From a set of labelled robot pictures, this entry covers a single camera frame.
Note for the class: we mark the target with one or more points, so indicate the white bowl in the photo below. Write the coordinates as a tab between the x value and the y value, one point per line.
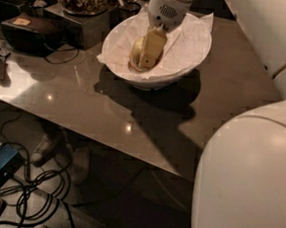
152	82

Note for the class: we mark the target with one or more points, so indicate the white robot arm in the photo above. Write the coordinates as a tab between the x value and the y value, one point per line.
241	177

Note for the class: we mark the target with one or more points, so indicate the dark square jar stand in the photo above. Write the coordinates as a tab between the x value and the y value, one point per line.
81	31

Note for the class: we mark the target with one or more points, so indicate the black box device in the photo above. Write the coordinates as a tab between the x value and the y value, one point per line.
31	35

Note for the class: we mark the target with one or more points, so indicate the yellow-red apple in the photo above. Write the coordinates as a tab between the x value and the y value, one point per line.
135	54

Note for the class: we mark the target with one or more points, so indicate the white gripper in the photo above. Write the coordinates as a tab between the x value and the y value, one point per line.
165	13

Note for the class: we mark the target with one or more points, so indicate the black cup with spoon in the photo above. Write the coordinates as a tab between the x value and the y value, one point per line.
124	9

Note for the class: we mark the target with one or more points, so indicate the white paper liner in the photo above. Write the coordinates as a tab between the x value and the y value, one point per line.
188	47

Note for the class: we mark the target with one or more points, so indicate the white shoe under table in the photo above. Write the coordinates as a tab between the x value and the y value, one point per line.
45	149

